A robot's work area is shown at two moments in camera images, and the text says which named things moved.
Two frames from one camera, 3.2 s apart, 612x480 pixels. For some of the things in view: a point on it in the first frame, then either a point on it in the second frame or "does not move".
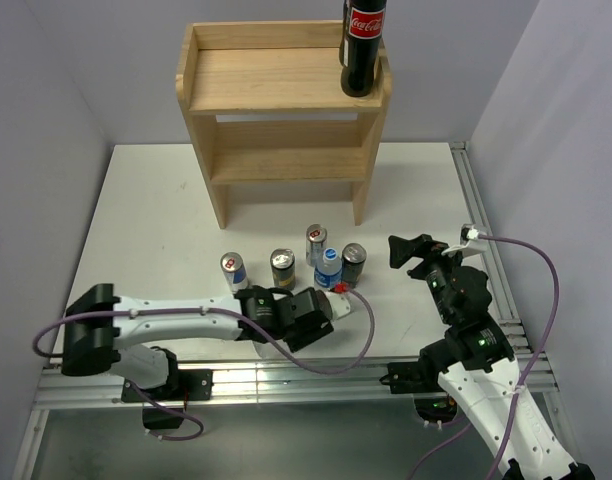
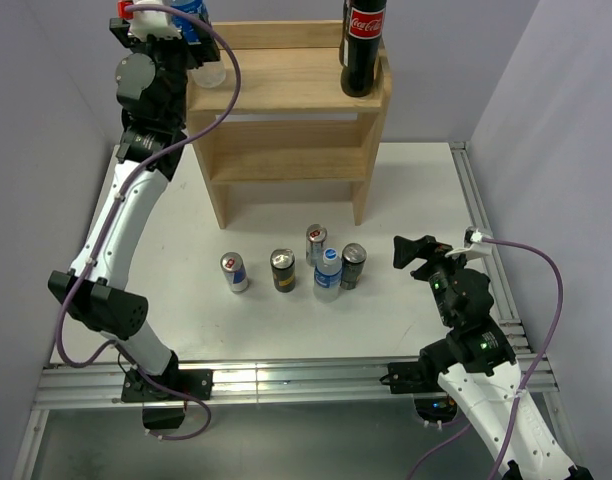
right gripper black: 400,249 does not move
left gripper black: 298,340 → 194,54
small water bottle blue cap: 329,269 does not move
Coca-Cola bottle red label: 366,25 does not move
